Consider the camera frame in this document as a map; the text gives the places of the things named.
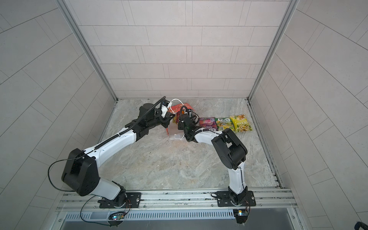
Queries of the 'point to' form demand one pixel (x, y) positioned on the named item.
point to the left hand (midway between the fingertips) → (177, 113)
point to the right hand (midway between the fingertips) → (182, 119)
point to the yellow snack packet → (240, 123)
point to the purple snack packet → (208, 122)
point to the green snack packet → (224, 123)
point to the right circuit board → (241, 215)
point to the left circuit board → (117, 216)
